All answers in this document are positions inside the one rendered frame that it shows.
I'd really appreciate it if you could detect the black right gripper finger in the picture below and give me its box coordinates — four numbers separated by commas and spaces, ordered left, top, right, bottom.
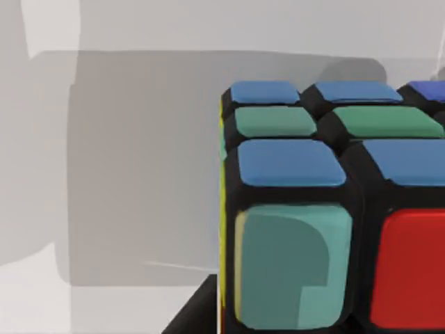
160, 273, 220, 334

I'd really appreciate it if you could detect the multicoloured puzzle cube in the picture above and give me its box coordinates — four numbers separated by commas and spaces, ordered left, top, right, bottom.
218, 79, 445, 334

